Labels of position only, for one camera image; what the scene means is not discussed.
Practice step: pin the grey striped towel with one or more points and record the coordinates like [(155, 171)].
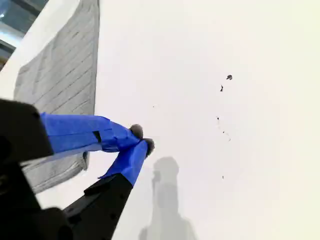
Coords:
[(62, 62)]

